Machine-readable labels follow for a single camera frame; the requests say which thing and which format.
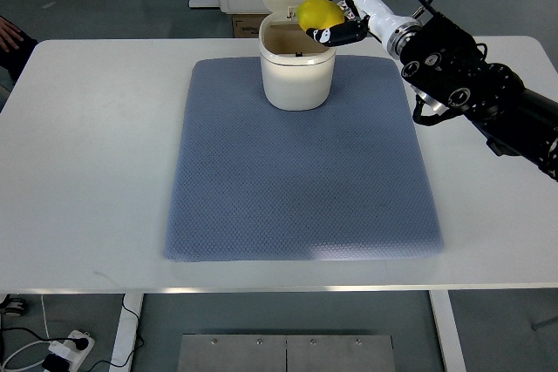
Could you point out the bystander human hand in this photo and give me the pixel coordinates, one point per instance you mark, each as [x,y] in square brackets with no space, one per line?
[11,36]

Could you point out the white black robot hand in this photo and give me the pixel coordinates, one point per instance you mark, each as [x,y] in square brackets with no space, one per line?
[364,18]

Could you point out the yellow lemon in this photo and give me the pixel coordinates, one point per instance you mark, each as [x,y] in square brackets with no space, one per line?
[319,14]

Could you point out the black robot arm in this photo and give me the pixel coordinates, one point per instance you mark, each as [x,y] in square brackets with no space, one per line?
[450,72]

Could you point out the white trash bin open lid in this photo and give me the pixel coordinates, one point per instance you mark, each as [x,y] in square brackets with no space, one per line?
[296,70]

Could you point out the cardboard box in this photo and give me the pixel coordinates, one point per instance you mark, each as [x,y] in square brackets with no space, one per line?
[247,25]

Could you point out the blue textured mat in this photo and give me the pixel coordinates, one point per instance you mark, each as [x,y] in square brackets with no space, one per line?
[343,181]

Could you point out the black caster wheel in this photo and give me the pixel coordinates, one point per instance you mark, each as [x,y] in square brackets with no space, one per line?
[13,306]

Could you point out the white table leg left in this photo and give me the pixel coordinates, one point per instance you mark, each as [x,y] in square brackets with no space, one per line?
[126,340]

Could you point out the white table leg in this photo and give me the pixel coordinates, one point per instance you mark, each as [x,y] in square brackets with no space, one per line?
[447,331]
[126,340]

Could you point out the white power strip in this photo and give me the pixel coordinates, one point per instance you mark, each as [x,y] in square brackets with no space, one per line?
[69,353]

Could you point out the white table leg right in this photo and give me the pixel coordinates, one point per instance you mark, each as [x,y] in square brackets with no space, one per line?
[447,331]

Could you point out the metal floor plate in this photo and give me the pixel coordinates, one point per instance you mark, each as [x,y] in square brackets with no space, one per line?
[286,353]

